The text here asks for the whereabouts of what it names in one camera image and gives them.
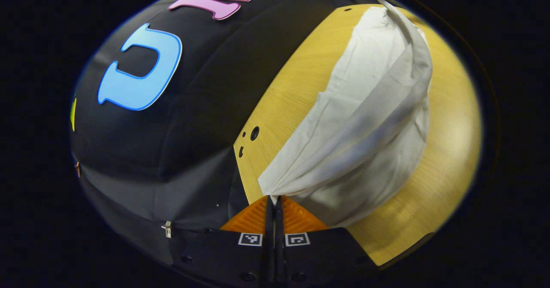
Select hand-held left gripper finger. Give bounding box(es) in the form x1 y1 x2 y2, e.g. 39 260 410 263
275 196 379 285
170 196 274 285

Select white jeans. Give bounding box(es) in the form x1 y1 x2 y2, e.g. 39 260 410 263
258 0 434 228

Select row of small backdrop clips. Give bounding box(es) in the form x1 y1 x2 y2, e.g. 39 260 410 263
74 161 172 239

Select black backdrop cloth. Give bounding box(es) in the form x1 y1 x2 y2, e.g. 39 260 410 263
70 0 374 254

